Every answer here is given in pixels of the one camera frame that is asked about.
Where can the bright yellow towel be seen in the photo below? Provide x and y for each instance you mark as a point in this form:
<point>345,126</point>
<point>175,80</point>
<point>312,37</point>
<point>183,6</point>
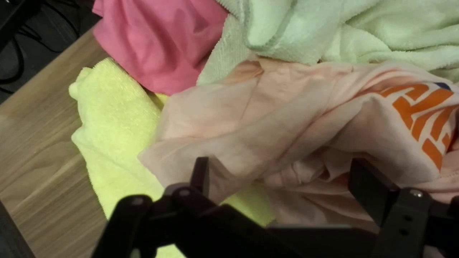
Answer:
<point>115,129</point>

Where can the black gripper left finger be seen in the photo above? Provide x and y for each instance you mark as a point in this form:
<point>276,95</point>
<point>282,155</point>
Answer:
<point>201,176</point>

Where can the pale yellow-green towel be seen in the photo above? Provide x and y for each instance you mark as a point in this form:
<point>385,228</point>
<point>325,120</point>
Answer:
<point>335,29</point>

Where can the peach shirt with orange print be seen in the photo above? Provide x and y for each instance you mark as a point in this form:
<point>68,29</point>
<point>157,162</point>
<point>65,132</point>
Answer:
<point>267,119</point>

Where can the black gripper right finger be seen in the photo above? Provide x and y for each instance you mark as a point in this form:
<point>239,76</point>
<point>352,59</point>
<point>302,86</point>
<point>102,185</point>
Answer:
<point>368,186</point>

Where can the pink cloth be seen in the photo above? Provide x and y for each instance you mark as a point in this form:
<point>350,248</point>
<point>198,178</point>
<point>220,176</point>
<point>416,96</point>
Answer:
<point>158,43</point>

